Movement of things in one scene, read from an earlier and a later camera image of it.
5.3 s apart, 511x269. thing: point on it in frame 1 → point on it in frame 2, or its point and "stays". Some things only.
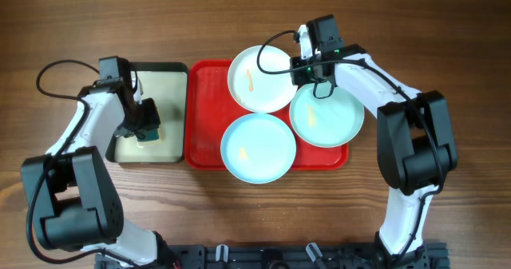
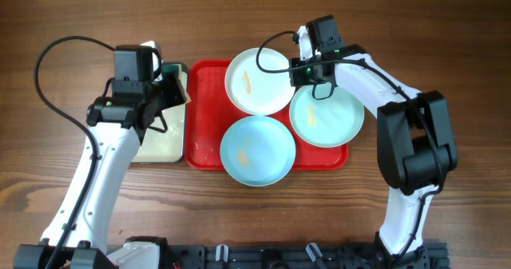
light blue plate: x=258 y=148 stays
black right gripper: x=298 y=79 stays
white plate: x=259 y=79 stays
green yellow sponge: x=151 y=135 → x=172 y=67
